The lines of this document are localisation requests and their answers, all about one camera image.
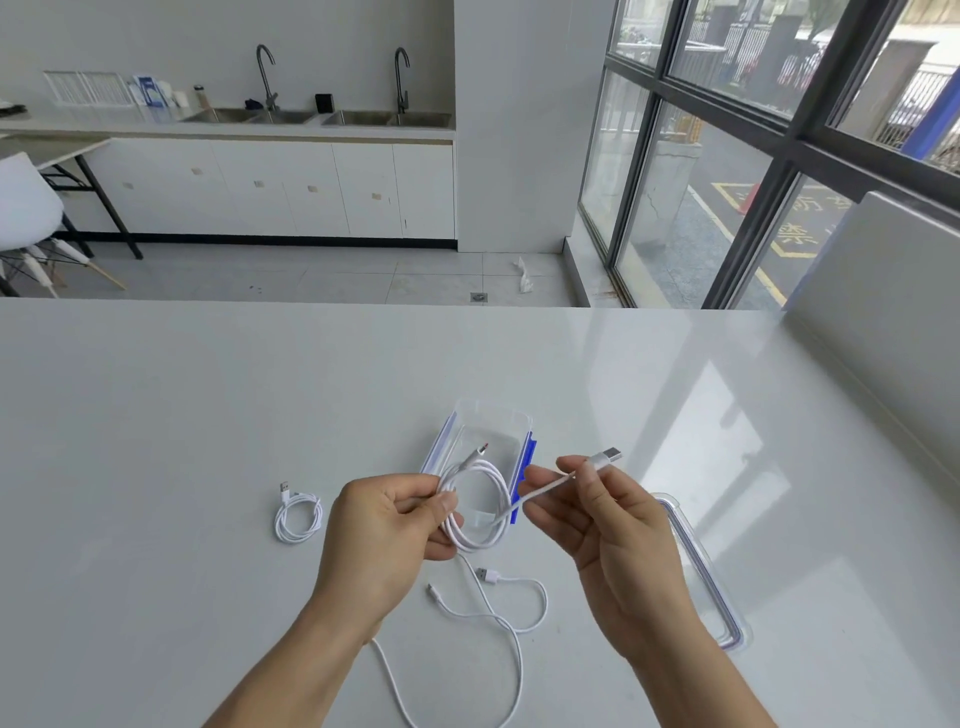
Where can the black tray with items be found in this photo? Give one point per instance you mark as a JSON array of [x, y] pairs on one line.
[[9, 109]]

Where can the white slatted rack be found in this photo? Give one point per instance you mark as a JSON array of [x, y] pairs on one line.
[[86, 88]]

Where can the brown bottle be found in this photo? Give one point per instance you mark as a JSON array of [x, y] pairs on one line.
[[199, 97]]

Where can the steel sink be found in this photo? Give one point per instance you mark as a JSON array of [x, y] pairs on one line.
[[217, 115], [360, 118]]

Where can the person's left hand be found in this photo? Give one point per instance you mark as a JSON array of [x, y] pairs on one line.
[[375, 547]]

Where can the blue white box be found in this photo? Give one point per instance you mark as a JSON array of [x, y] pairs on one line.
[[150, 91]]

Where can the white kitchen cabinet counter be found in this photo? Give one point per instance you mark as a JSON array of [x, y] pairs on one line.
[[285, 187]]

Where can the dark window frame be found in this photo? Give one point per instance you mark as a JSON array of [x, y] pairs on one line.
[[759, 232]]

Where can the beige table black legs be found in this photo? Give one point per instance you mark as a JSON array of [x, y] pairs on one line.
[[52, 150]]

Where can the black cup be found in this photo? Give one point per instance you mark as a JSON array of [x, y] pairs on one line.
[[324, 104]]

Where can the person's right hand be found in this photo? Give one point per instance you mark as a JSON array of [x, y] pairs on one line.
[[637, 577]]

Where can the dark curved faucet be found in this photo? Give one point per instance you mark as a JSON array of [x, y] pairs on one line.
[[400, 86], [266, 82]]

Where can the orange traffic cone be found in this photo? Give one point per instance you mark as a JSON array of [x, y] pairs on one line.
[[746, 200]]

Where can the clear container lid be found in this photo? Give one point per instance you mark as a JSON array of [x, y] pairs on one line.
[[712, 585]]

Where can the clear container with blue clips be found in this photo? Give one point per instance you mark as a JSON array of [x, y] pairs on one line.
[[495, 420]]

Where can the crumpled white paper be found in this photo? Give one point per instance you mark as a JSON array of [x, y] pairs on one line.
[[523, 277]]

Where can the white plastic chair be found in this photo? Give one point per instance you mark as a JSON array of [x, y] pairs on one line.
[[22, 202]]

